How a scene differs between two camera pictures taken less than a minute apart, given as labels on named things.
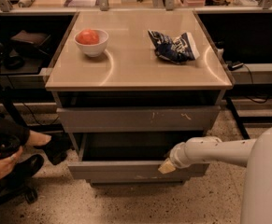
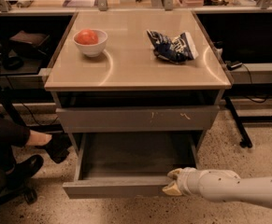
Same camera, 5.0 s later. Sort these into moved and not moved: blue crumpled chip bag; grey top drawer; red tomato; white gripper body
Moved: white gripper body
Not moved: red tomato; blue crumpled chip bag; grey top drawer
